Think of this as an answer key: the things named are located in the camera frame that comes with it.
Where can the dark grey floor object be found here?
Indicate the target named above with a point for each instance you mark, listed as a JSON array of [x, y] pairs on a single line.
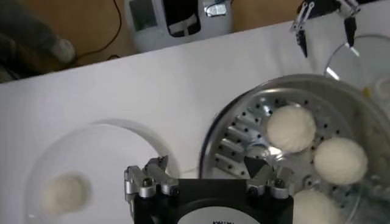
[[27, 39]]

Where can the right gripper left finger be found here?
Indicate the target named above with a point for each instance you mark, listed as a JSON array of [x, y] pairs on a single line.
[[152, 178]]

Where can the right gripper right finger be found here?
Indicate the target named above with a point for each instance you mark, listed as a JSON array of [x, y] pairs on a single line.
[[266, 176]]

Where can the glass pot lid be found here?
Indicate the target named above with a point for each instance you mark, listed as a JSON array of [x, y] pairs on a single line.
[[365, 61]]

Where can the stainless steel steamer pot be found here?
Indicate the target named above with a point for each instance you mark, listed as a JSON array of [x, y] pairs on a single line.
[[243, 137]]

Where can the white round plate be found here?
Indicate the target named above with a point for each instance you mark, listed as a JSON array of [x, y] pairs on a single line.
[[106, 152]]

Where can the white steamed baozi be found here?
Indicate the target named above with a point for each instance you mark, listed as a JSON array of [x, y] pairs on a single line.
[[340, 160], [65, 194], [291, 128], [315, 208]]

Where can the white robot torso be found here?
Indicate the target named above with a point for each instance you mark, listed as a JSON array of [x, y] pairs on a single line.
[[179, 36]]

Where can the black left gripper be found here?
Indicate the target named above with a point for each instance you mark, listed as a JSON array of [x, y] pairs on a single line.
[[323, 6]]

